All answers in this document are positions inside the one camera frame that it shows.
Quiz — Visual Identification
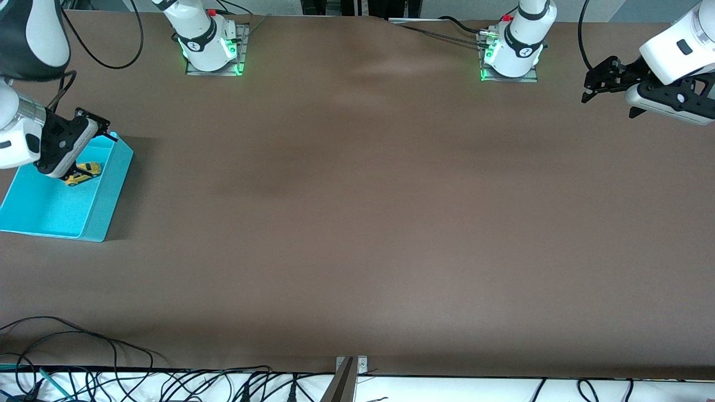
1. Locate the yellow beetle toy car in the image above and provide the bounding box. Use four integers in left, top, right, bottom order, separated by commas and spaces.
63, 161, 103, 187

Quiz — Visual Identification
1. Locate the cyan plastic bin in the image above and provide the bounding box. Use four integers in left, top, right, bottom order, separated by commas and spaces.
0, 132, 135, 243

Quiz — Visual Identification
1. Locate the black equipment box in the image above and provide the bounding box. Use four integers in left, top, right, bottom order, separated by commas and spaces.
301, 0, 421, 17

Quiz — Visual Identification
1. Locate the brown table cover mat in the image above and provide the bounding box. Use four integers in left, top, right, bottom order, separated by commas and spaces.
56, 10, 715, 381

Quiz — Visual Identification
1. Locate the black cable with silver plug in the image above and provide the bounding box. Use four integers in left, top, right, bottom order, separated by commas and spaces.
47, 69, 77, 111

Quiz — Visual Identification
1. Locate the long black looping cable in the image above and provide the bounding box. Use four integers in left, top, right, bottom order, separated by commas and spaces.
58, 0, 145, 70

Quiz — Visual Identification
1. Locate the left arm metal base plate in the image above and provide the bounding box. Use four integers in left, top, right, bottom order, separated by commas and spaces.
478, 31, 540, 83

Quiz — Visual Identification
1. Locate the thick black base cable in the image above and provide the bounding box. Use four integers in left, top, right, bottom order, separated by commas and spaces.
438, 16, 488, 35

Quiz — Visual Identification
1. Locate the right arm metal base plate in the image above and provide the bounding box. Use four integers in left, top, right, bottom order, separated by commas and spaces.
185, 23, 250, 76

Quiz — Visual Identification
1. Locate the thin black base cable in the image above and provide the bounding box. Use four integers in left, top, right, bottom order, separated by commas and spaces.
398, 23, 482, 45

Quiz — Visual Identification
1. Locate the thin black floor cable loop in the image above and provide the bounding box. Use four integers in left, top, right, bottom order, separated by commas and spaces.
0, 316, 155, 370

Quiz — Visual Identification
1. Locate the teal cable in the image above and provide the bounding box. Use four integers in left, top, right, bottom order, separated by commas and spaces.
0, 364, 74, 400

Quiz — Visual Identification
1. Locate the silver metal bracket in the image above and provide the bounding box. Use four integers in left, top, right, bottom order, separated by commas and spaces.
336, 356, 369, 375

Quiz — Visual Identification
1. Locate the dark metal post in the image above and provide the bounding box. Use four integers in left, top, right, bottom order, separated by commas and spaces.
321, 357, 358, 402

